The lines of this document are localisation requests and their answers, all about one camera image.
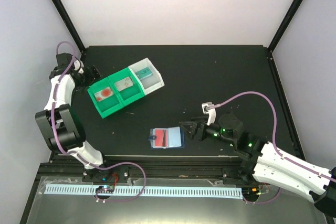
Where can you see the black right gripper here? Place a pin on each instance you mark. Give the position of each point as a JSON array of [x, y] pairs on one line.
[[194, 127]]

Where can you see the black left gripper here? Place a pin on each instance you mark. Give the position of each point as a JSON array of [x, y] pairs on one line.
[[92, 77]]

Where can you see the blue leather card holder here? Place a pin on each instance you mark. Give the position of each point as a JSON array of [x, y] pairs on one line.
[[175, 138]]

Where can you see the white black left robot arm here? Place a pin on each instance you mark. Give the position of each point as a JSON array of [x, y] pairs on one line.
[[57, 122]]

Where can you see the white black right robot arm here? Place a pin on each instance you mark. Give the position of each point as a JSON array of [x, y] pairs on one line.
[[262, 163]]

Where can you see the card with red circle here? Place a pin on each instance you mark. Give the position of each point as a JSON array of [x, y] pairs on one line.
[[103, 94]]

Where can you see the white card red pattern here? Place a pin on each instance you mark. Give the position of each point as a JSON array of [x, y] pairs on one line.
[[123, 84]]

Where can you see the teal card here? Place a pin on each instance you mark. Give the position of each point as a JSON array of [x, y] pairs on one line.
[[144, 73]]

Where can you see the green bin middle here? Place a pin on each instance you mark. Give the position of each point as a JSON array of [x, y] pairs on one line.
[[128, 95]]

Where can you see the green bin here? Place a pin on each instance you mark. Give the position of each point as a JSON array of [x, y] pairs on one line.
[[108, 106], [128, 95]]

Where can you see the green bin left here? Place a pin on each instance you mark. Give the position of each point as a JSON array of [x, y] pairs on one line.
[[108, 106]]

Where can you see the white translucent bin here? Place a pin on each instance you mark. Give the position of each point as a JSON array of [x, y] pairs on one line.
[[152, 83]]

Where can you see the right controller circuit board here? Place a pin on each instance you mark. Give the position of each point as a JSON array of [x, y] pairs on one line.
[[251, 191]]

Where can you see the controller circuit board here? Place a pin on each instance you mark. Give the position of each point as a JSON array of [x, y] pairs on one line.
[[105, 189], [251, 191]]

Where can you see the left controller circuit board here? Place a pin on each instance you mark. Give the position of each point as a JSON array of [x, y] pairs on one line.
[[105, 189]]

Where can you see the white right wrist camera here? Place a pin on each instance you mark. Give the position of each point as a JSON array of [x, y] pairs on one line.
[[210, 111]]

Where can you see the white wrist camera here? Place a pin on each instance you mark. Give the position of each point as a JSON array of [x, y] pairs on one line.
[[210, 111], [78, 66]]

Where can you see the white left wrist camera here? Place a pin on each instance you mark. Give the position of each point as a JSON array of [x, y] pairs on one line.
[[78, 66]]

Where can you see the light blue slotted cable duct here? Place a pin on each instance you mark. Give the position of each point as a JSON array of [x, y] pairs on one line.
[[148, 191]]

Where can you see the black aluminium frame rail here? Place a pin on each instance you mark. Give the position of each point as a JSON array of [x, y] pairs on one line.
[[165, 167]]

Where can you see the black left corner post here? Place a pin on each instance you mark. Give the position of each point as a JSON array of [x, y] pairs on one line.
[[69, 24]]

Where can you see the black corner post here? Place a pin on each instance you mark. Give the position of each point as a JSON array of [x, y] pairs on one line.
[[293, 8], [69, 24]]

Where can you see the black right corner post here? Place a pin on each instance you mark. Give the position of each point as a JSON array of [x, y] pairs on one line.
[[293, 8]]

